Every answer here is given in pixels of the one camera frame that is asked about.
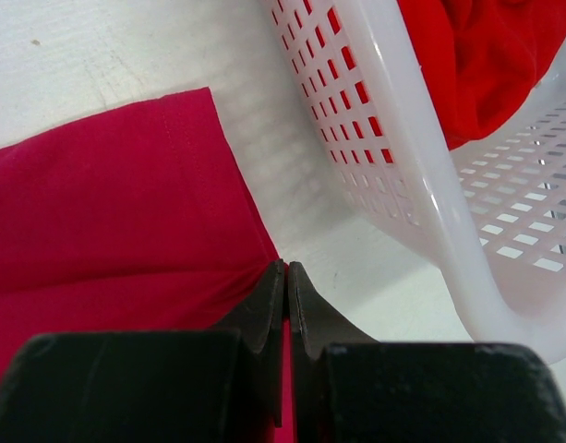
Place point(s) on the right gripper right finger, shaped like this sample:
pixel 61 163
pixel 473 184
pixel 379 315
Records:
pixel 349 387

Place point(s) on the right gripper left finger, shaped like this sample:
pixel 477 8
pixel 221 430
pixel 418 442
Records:
pixel 221 384

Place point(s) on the crimson t-shirt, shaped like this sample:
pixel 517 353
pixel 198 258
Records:
pixel 135 219

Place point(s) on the white plastic basket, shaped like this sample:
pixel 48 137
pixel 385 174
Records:
pixel 490 215

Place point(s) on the bright red t-shirt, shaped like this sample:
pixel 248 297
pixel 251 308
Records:
pixel 479 60

